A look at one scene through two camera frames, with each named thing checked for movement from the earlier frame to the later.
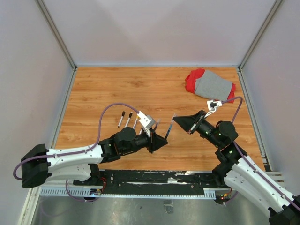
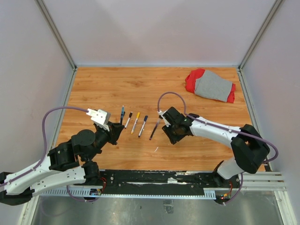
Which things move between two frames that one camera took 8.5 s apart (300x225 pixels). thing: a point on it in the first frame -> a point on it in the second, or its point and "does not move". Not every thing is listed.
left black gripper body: [150, 141] -> [112, 137]
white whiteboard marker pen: [130, 116] does not move
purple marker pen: [156, 124] does not move
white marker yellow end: [137, 117] does not move
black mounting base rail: [153, 182] does not move
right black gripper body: [205, 129] -> [173, 133]
